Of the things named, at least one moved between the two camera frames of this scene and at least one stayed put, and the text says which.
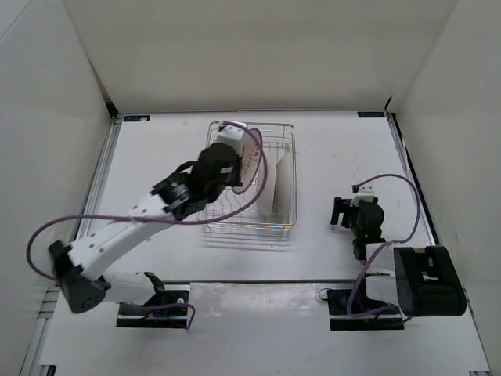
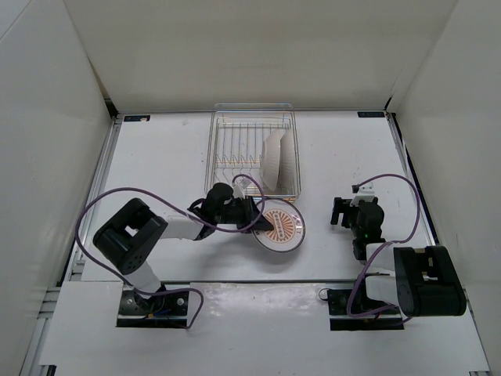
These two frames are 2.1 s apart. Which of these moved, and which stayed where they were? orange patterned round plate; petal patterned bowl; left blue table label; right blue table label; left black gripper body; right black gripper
Moved: petal patterned bowl; orange patterned round plate; left black gripper body
Stayed: right black gripper; left blue table label; right blue table label
